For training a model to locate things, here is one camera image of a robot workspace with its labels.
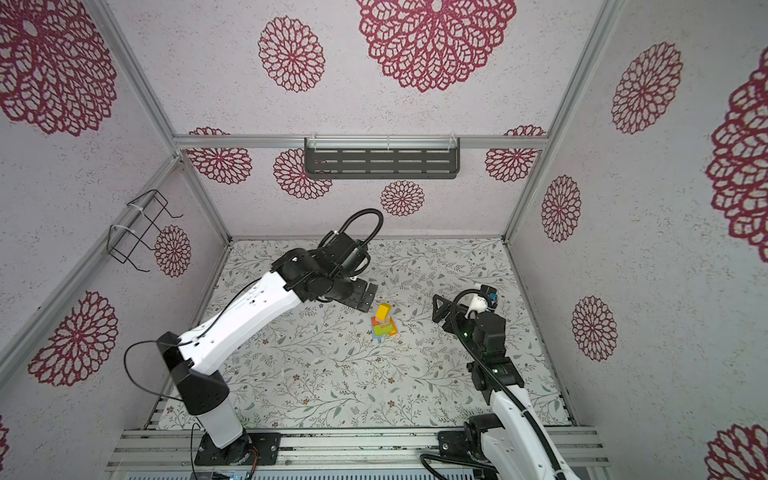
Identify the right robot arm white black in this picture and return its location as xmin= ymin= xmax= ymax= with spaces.
xmin=419 ymin=284 xmax=578 ymax=479

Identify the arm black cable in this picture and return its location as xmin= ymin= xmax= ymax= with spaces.
xmin=418 ymin=289 xmax=568 ymax=480
xmin=122 ymin=208 xmax=385 ymax=403

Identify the green wood block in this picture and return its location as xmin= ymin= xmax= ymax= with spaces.
xmin=381 ymin=324 xmax=398 ymax=337

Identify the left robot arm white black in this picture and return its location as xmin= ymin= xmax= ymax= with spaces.
xmin=150 ymin=230 xmax=377 ymax=451

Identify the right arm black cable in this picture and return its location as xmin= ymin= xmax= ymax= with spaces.
xmin=418 ymin=289 xmax=568 ymax=480

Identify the black wire wall basket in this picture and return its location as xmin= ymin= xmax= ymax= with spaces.
xmin=105 ymin=189 xmax=183 ymax=273

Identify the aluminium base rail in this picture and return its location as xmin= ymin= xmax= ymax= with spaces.
xmin=104 ymin=425 xmax=610 ymax=472

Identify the grey metal wall shelf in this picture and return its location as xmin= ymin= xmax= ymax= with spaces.
xmin=304 ymin=137 xmax=461 ymax=180

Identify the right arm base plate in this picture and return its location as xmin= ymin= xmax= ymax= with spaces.
xmin=437 ymin=430 xmax=478 ymax=461

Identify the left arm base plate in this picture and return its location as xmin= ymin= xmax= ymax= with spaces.
xmin=193 ymin=432 xmax=282 ymax=467

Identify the yellow triangle wood block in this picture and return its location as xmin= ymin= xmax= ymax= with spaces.
xmin=375 ymin=303 xmax=392 ymax=322

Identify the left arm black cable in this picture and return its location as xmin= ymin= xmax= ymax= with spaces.
xmin=122 ymin=208 xmax=385 ymax=403

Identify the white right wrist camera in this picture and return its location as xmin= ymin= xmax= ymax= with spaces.
xmin=465 ymin=284 xmax=498 ymax=319

